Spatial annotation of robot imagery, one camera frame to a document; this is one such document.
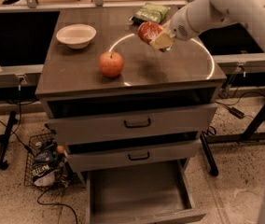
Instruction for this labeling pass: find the middle drawer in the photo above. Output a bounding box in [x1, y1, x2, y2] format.
[66, 139, 201, 173]

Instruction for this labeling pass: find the red apple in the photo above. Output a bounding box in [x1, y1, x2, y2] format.
[99, 51, 124, 77]

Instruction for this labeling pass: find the black table leg right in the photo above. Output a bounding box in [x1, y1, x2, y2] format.
[200, 104, 265, 176]

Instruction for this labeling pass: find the blue white snack bag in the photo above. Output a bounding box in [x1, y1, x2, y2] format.
[32, 150, 55, 187]

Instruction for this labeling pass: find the black wire basket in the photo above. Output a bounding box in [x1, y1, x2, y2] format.
[24, 133, 74, 189]

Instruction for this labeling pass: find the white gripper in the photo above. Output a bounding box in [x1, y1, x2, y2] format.
[149, 7, 199, 49]

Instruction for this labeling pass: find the black power adapter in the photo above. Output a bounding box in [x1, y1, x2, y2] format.
[229, 107, 244, 119]

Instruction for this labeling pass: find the white bowl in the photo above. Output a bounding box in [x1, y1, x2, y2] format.
[56, 24, 96, 49]

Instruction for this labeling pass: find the black floor cable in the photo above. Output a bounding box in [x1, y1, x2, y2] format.
[36, 185, 79, 224]

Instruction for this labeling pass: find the open bottom drawer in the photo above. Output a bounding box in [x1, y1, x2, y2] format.
[86, 161, 206, 224]

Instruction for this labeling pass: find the top drawer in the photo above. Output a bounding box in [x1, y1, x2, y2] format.
[49, 104, 216, 145]

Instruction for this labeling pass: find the red coke can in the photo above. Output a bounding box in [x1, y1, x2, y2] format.
[137, 21, 163, 45]

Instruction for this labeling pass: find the green chip bag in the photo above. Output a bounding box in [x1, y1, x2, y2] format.
[132, 3, 170, 24]

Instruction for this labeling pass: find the black table leg left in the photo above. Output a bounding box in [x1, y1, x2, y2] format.
[0, 111, 17, 170]

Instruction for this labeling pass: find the black table leg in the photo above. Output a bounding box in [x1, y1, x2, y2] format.
[0, 111, 17, 170]
[200, 104, 265, 176]

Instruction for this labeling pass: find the grey drawer cabinet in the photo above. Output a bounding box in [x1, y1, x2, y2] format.
[35, 6, 228, 224]

